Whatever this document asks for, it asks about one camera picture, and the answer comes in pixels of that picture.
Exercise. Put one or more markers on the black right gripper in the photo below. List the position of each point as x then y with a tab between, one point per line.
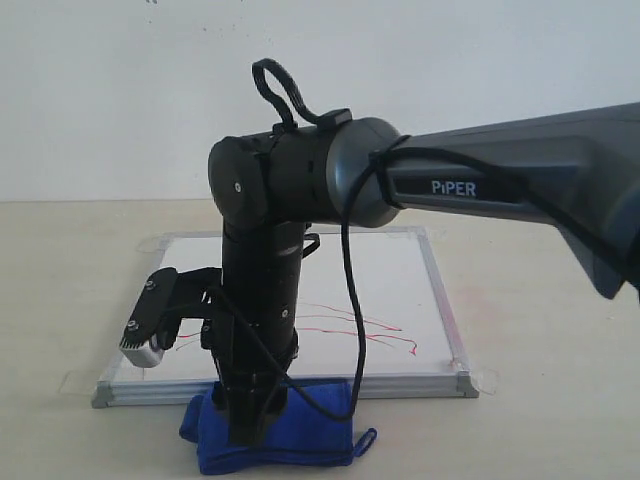
260	279

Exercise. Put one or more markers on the clear tape near left corner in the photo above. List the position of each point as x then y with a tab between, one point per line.
80	382

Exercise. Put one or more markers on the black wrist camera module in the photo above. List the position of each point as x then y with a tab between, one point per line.
167	298

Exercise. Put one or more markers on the clear tape far right corner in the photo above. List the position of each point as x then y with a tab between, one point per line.
433	235

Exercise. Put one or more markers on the clear tape far left corner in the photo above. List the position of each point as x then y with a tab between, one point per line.
150	245

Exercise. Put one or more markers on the clear tape near right corner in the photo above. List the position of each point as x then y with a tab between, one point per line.
485	380

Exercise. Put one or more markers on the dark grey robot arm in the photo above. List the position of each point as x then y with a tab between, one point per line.
577	171

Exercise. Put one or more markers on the clear tape corner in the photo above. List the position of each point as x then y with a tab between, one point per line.
150	245
485	380
80	382
433	235

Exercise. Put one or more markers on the blue cloth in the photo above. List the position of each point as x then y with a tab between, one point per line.
301	436

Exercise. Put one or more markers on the white board aluminium frame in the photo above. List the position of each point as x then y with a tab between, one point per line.
414	349

